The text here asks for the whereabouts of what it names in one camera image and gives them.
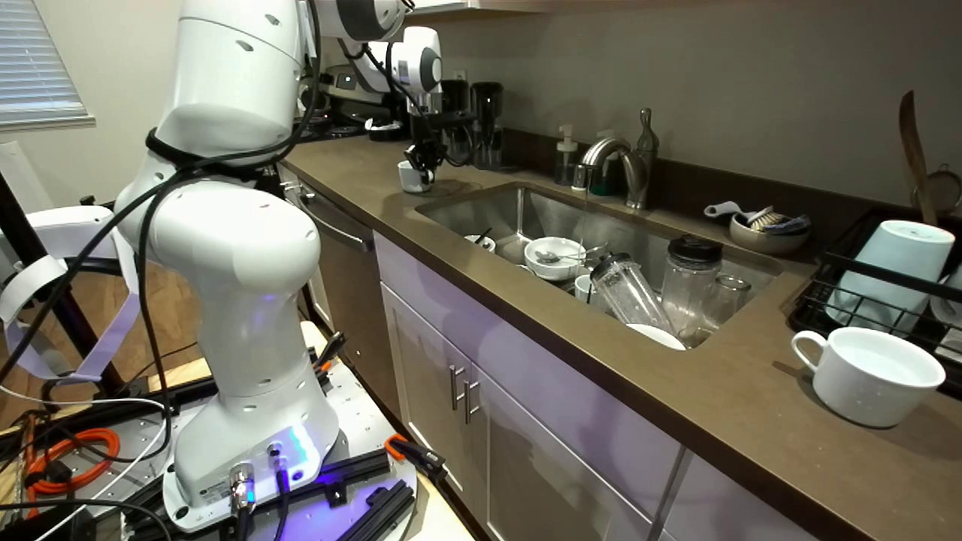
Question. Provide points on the large white mug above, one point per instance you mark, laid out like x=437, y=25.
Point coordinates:
x=873, y=386

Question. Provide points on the small white mug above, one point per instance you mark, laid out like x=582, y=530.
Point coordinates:
x=409, y=180

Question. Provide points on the round metal strainer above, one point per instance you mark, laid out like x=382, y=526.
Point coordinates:
x=949, y=189

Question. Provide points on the white scoop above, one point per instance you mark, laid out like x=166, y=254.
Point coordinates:
x=717, y=208

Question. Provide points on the orange black clamp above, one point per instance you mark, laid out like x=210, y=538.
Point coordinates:
x=332, y=350
x=415, y=455

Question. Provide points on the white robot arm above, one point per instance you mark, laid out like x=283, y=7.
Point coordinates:
x=252, y=303

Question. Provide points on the stainless steel sink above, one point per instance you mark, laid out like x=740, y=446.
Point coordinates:
x=562, y=213

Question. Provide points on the silver countertop appliance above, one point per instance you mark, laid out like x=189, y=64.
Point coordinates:
x=380, y=124

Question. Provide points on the wide glass jar black lid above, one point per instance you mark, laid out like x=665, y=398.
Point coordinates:
x=692, y=288

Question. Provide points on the white plate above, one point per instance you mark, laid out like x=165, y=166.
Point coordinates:
x=657, y=334

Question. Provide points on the tiny white cup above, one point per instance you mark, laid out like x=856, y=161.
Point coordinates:
x=585, y=289

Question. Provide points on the black tumbler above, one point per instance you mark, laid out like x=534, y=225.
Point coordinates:
x=487, y=124

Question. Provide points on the clear glass tumbler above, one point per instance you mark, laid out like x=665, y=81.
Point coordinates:
x=736, y=300

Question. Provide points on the black dish rack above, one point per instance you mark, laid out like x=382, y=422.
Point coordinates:
x=807, y=311

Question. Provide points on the white bowl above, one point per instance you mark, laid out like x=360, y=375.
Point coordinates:
x=562, y=263

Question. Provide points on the sink base cabinets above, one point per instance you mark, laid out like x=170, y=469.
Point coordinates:
x=523, y=380

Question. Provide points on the black tripod leg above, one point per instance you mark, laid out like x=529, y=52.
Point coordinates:
x=66, y=303

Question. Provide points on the pale blue container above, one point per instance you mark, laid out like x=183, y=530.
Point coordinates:
x=902, y=241

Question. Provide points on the window blind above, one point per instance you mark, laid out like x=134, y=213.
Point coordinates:
x=40, y=60

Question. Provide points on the black extrusion bar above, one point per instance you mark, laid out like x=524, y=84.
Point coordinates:
x=380, y=512
x=342, y=473

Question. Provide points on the steel kitchen faucet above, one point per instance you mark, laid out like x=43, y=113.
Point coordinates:
x=649, y=166

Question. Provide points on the wooden spatula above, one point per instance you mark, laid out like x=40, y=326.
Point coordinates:
x=910, y=140

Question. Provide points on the white curved frame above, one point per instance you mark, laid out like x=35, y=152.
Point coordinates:
x=62, y=227

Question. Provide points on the sponge holder dish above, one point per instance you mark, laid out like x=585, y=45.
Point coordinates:
x=770, y=236

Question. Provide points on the white ceramic cup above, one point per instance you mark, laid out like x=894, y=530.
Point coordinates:
x=481, y=244

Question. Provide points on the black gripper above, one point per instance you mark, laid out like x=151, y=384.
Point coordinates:
x=428, y=127

